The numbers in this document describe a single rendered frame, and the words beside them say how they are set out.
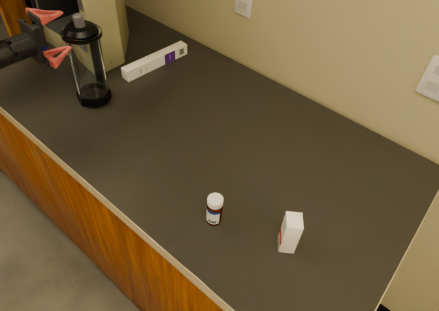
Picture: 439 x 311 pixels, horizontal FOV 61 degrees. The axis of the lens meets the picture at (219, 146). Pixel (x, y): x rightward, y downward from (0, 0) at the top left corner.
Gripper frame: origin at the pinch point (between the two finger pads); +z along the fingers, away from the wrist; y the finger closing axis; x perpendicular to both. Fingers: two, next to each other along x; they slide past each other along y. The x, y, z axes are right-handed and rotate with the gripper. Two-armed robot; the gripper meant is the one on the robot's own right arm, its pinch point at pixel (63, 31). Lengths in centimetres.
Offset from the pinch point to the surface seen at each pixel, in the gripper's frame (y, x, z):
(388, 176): -25, -81, 40
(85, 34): -1.3, -2.7, 4.2
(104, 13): -4.8, 9.9, 19.1
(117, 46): -17.5, 10.1, 22.1
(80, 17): 2.1, -0.1, 5.2
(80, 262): -119, 13, -15
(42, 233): -119, 40, -18
